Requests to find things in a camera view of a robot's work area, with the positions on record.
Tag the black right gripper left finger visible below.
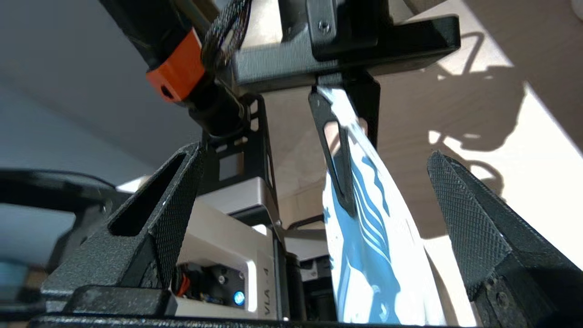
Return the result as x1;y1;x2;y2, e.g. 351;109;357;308
41;142;205;301

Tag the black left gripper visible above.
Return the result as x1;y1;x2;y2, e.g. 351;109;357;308
232;16;460;217

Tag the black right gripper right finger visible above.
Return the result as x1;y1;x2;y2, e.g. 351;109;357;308
427;151;583;328

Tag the white blue horse pouch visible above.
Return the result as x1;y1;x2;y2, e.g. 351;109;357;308
317;87;449;326

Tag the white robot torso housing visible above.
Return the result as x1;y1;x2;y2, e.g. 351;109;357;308
116;175;288;319

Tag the robot wheeled base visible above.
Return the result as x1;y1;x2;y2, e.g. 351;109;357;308
285;228;338;322

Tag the orange blurred object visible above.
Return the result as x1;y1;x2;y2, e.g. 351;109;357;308
146;27;206;103

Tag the black torso frame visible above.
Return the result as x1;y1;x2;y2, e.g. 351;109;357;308
200;93;283;228

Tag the black right camera cable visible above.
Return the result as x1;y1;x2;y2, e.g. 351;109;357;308
0;169;117;215

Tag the braided left arm cable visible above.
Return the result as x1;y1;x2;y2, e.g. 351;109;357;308
200;0;252;69

